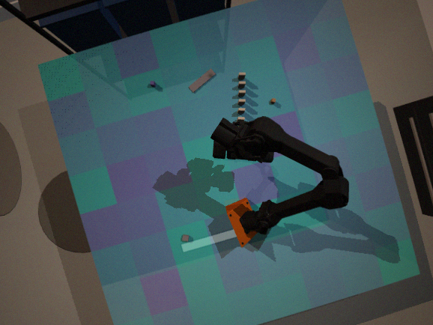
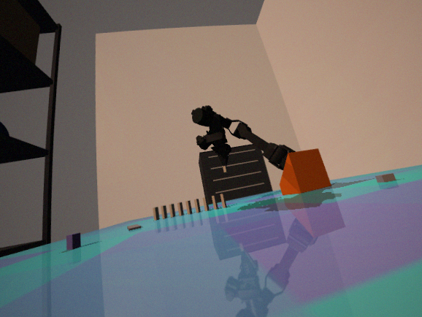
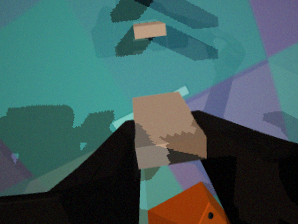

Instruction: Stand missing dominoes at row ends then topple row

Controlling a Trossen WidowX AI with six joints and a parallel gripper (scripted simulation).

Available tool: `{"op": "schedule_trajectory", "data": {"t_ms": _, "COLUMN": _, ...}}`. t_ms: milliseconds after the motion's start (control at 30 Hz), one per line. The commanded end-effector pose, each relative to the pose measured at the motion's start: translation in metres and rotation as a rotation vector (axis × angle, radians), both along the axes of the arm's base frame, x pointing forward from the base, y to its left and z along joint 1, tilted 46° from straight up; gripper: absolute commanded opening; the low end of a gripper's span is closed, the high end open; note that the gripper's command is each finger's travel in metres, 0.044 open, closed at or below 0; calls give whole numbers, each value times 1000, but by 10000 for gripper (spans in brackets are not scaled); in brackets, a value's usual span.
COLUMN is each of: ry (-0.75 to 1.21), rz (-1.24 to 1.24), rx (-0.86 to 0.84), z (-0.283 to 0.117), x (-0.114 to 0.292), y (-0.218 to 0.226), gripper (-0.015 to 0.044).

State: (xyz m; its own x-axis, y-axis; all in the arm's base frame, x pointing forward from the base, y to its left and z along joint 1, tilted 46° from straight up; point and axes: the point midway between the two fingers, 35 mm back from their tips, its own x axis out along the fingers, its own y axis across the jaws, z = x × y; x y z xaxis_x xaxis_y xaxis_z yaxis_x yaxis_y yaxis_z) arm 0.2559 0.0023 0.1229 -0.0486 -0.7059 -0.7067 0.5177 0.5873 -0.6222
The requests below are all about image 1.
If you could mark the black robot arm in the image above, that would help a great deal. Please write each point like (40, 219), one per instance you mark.
(254, 139)

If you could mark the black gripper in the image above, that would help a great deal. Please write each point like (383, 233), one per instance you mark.
(219, 153)

